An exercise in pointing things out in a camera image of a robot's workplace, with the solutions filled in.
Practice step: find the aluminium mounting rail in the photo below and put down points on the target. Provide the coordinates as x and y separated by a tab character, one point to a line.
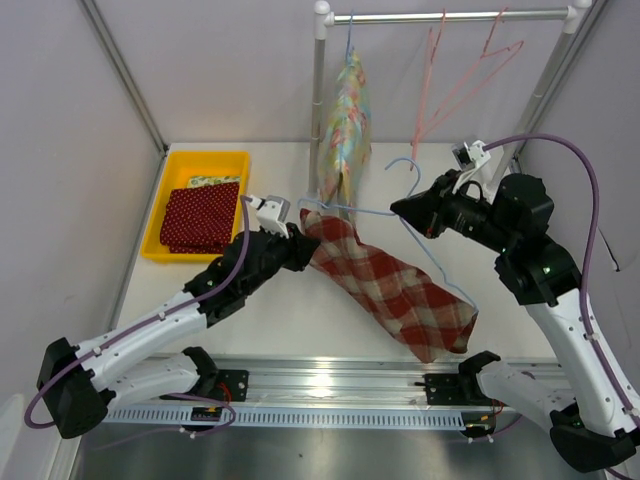
332	382

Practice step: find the pastel floral skirt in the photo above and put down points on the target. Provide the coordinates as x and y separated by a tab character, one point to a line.
345	151

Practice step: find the white slotted cable duct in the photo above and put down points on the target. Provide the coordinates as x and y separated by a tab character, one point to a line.
289	417

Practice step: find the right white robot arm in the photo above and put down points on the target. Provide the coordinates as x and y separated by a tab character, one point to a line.
589	427

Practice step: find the red polka dot cloth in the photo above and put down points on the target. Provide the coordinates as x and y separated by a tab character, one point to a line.
200	220

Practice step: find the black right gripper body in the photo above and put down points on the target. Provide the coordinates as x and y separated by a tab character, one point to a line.
473	220

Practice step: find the green patterned cloth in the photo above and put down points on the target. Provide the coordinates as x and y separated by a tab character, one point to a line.
204	181

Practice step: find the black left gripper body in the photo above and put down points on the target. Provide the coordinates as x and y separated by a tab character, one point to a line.
278	254

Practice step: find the yellow plastic tray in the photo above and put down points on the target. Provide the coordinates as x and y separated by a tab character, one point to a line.
180	166

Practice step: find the red plaid skirt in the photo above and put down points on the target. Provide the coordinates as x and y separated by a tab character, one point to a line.
403	299

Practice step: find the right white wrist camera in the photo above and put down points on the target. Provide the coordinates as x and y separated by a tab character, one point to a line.
473	161

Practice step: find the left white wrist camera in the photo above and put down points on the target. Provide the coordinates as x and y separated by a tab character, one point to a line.
271	213

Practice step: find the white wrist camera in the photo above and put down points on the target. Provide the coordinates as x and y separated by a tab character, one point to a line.
271	213
473	161

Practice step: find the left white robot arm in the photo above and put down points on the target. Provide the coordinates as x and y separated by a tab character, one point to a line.
80	384

